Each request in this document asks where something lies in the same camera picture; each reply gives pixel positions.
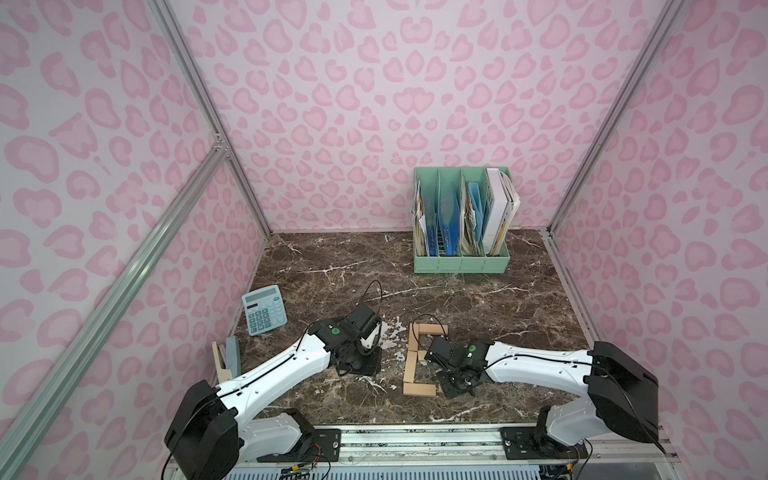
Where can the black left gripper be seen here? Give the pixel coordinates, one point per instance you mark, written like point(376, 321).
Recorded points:
point(358, 360)

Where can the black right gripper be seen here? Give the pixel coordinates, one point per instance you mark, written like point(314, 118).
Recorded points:
point(442, 352)

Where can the wooden block slanted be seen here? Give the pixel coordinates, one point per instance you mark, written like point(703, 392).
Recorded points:
point(419, 389)

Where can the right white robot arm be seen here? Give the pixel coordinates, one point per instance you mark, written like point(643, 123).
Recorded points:
point(613, 392)

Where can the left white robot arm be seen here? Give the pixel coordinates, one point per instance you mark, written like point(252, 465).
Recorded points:
point(217, 427)

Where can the teal desk calculator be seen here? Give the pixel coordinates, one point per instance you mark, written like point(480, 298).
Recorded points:
point(264, 310)

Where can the clear sleeve printed paper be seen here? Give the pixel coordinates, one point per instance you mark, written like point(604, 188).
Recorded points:
point(420, 227)

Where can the teal cream stapler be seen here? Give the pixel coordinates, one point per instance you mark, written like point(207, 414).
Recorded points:
point(227, 359)

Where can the white thick binder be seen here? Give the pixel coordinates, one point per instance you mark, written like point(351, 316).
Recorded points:
point(498, 202)

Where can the green plastic file organizer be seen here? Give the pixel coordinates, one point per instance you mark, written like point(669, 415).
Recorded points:
point(472, 258)

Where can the blue plastic folders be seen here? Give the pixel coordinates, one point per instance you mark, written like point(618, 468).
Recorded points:
point(441, 207)

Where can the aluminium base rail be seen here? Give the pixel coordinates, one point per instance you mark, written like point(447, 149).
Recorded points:
point(469, 451)

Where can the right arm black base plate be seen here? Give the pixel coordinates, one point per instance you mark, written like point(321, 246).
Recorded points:
point(532, 443)

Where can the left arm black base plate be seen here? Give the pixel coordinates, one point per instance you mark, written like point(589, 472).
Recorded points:
point(322, 443)

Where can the diagonal aluminium frame bar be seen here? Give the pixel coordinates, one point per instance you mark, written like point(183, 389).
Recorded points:
point(40, 412)

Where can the left rear aluminium post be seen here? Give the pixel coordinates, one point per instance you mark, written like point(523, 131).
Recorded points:
point(174, 35)

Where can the aluminium corner frame post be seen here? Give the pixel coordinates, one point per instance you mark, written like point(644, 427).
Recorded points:
point(658, 36)

